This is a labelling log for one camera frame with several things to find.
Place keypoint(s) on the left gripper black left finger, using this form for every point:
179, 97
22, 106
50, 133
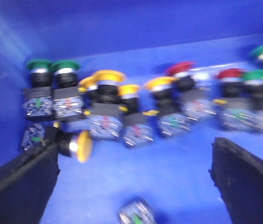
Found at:
27, 182

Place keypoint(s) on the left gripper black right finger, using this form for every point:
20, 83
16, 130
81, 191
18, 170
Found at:
238, 175

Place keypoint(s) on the yellow mushroom push button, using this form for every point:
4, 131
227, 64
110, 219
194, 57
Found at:
69, 144

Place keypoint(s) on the green push button far left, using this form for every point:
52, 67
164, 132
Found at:
38, 103

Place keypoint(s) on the red push button centre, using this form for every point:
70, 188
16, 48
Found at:
193, 95

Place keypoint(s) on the red push button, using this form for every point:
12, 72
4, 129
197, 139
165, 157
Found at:
193, 95
234, 110

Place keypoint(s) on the red push button right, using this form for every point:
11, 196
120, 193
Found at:
234, 110

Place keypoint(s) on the yellow push button right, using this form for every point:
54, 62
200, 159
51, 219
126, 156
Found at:
170, 120

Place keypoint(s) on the loose contact block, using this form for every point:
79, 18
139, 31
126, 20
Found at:
136, 212

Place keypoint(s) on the yellow push button centre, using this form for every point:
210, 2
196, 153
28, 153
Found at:
105, 118

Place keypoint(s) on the yellow push button small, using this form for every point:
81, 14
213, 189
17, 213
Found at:
137, 132

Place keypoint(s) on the yellow push button behind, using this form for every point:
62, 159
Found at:
89, 86

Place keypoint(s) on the blue plastic bin left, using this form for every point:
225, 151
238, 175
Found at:
140, 38

